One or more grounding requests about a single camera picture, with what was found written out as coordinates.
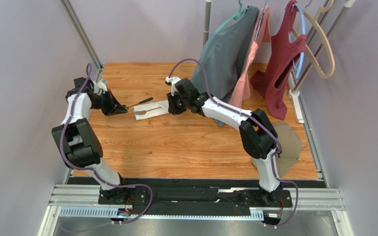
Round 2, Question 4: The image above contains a teal hanger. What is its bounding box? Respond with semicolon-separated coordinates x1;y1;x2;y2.
215;0;249;33

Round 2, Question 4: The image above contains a grey-blue hanging shirt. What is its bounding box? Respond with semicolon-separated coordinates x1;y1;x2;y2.
189;4;260;128

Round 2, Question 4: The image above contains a tan baseball cap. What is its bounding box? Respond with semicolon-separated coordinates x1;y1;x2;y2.
251;121;303;177

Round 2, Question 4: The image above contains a gold utensil dark handle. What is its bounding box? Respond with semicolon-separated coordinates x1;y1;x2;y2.
134;110;150;116

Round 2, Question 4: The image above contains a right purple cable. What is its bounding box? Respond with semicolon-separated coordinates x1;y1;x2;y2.
167;58;299;228

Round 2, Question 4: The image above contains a light blue hanger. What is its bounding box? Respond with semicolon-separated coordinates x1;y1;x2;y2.
288;2;307;80

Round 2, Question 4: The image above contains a beige wooden hanger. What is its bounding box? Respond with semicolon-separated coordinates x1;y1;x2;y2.
301;0;335;79

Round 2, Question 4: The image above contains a dark red tank top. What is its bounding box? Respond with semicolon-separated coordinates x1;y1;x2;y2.
250;0;306;120

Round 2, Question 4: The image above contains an aluminium frame post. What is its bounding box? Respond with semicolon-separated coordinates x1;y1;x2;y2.
60;0;103;72

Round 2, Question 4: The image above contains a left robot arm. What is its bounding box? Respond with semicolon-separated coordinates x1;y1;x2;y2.
52;77;129;204

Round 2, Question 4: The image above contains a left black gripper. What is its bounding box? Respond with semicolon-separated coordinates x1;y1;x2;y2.
90;89;127;117

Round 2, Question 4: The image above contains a gold fork green handle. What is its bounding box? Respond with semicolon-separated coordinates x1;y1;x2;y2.
123;97;153;110

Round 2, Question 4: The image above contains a salmon pink hanging shirt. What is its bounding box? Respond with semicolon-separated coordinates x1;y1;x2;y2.
229;5;271;108

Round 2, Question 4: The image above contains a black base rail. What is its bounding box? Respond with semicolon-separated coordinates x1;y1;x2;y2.
53;177;326;218

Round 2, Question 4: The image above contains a metal clothes rack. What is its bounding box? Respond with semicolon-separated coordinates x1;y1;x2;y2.
202;0;357;124

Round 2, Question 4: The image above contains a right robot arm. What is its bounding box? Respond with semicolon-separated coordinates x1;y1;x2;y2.
165;77;283;205

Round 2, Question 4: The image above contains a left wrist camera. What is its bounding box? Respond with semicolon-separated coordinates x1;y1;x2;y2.
94;79;108;95

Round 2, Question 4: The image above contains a white cloth napkin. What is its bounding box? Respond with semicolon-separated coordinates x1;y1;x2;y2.
134;100;169;120

